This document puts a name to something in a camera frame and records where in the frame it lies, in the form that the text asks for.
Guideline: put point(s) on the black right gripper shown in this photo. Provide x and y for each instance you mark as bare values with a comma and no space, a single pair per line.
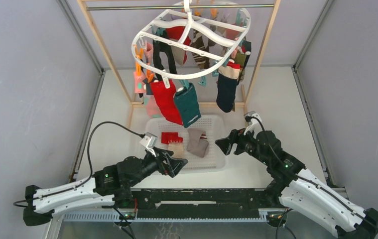
226,143

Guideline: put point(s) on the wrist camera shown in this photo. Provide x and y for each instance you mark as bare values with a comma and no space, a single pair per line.
254,122
148,141

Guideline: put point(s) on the white round clip hanger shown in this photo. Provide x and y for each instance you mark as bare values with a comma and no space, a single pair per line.
182,43

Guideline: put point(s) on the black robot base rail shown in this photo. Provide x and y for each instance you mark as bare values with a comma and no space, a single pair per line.
202,204

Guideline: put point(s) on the white plastic basket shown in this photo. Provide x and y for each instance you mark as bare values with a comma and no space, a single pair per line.
214,127

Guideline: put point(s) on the grey mauve sock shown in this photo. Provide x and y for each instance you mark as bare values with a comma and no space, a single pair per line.
198,144

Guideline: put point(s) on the navy sock striped cuff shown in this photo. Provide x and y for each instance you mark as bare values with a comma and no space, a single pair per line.
227,84

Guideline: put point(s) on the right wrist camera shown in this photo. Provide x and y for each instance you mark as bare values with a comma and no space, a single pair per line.
254,122

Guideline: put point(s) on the pink patterned sock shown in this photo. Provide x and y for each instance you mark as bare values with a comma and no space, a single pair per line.
142,89

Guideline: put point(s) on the brown striped sock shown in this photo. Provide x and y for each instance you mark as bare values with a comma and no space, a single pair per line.
197,42

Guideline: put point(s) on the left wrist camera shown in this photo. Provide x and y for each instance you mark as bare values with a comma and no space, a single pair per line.
148,141

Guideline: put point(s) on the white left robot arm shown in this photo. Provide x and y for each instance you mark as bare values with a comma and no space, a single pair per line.
109,187

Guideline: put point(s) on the red and beige sock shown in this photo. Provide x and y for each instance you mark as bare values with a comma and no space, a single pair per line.
174,143

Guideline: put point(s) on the metal hanging rod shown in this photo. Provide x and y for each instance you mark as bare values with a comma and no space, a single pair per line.
103,8

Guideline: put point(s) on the navy blue sock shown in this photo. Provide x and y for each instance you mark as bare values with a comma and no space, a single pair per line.
147,85

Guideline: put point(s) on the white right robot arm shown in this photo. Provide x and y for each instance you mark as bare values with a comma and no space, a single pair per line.
294,186

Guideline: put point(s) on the red hanging sock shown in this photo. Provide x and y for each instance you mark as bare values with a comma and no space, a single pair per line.
164,98

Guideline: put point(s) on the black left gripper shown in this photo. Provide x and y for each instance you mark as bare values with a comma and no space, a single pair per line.
174,165

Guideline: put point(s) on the dark teal sock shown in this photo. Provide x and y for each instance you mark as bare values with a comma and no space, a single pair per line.
186,102

